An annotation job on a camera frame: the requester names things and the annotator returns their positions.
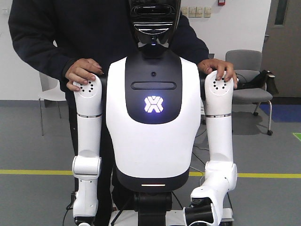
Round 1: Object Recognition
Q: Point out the person's hand on right shoulder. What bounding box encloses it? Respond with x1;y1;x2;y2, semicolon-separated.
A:
65;58;103;91

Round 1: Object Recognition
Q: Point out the person's hand on left shoulder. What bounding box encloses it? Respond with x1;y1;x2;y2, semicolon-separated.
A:
197;58;238;89

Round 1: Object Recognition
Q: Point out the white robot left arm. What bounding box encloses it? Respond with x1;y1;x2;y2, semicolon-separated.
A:
72;77;102;226

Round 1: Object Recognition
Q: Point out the grey office chair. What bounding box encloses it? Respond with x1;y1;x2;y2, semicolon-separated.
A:
225;49;273;136

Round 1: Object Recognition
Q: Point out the white plastic chair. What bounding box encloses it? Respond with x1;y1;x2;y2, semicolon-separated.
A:
38;73;66;136

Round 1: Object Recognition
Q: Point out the white black humanoid robot body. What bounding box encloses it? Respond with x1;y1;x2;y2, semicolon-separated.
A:
106;0;201;226

